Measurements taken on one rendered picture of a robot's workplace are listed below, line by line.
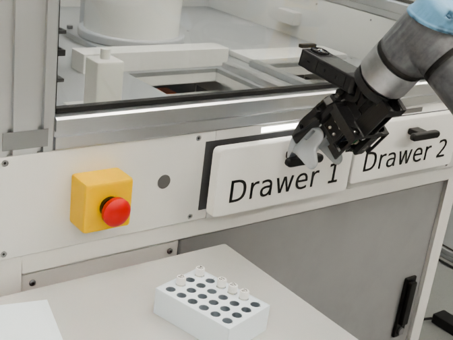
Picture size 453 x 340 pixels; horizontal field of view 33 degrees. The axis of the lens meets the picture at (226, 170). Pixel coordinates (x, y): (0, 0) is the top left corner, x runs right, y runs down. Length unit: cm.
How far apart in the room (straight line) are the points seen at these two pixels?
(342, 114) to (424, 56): 16
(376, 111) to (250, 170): 23
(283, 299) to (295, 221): 30
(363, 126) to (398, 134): 35
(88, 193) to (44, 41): 20
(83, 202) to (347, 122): 38
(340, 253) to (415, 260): 26
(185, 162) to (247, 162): 10
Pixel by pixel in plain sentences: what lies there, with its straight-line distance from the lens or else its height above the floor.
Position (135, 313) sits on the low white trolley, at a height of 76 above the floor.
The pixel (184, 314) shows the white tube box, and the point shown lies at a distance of 97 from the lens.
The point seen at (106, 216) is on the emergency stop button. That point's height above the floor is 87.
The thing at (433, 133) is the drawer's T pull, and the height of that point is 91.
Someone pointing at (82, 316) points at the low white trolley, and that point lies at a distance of 100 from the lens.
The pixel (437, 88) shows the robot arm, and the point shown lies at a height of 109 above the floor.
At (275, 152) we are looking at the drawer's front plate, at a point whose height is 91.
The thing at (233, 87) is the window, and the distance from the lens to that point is 115.
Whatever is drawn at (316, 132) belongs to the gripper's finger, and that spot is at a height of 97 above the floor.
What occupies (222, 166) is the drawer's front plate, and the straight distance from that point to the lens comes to 112.
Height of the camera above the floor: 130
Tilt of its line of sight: 21 degrees down
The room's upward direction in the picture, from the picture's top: 7 degrees clockwise
